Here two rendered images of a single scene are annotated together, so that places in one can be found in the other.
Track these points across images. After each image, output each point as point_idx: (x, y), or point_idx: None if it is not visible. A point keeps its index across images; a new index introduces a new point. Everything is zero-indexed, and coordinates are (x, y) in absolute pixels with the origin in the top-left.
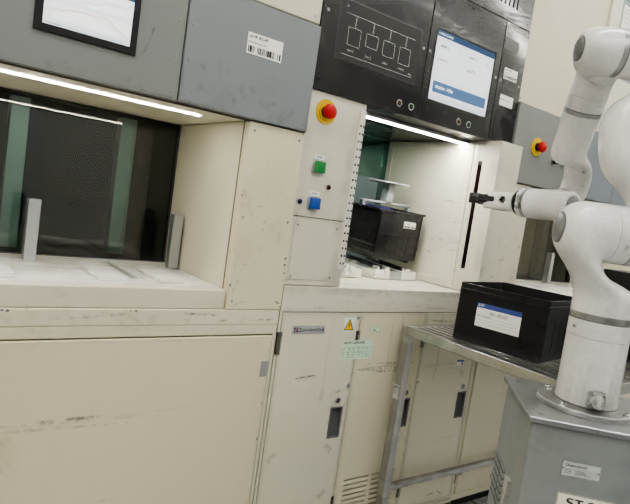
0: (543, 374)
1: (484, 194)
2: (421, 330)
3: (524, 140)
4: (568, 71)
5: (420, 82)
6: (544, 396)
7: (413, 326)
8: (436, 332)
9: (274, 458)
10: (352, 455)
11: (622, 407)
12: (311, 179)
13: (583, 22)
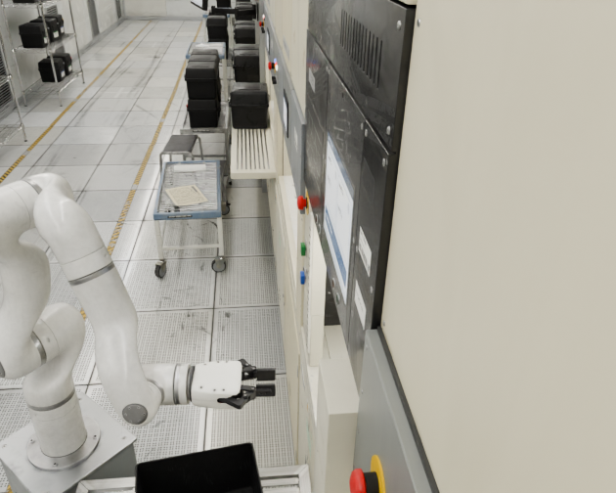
0: (121, 479)
1: (244, 367)
2: (283, 469)
3: (367, 428)
4: (489, 378)
5: (322, 201)
6: (88, 418)
7: (301, 471)
8: (274, 482)
9: (299, 440)
10: None
11: (38, 459)
12: (305, 256)
13: (601, 129)
